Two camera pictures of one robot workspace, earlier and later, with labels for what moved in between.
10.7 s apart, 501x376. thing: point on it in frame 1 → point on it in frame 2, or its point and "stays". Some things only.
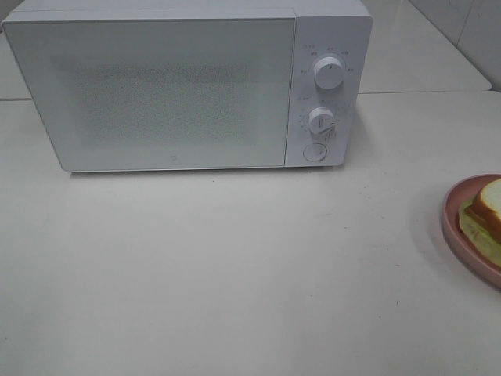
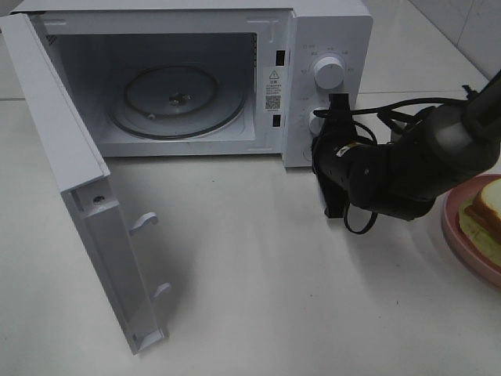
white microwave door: (147, 94) → (83, 176)
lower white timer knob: (321, 121) stays
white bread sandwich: (481, 218) stays
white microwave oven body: (145, 85) stays
